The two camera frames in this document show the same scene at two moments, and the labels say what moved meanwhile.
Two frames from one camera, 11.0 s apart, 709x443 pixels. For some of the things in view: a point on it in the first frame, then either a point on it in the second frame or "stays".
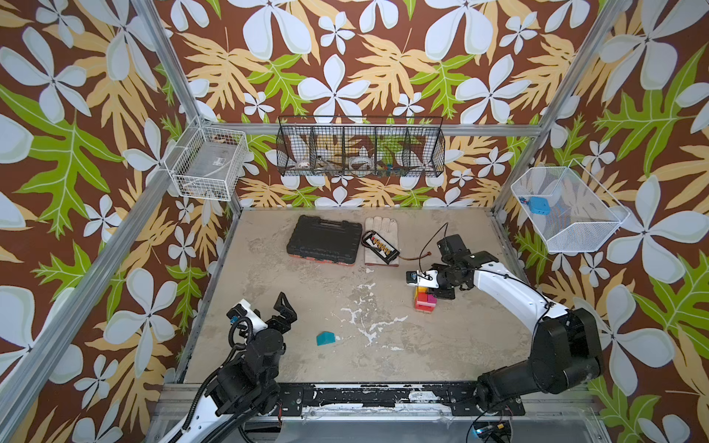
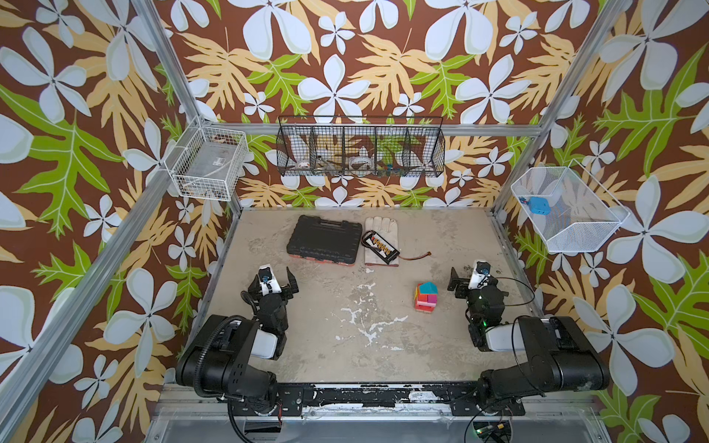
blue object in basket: (539, 205) stays
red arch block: (425, 307) stays
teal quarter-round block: (325, 338) to (428, 288)
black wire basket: (360, 146) stays
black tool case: (325, 241) stays
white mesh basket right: (582, 214) stays
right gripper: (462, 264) to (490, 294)
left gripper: (289, 316) to (290, 289)
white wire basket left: (208, 162) stays
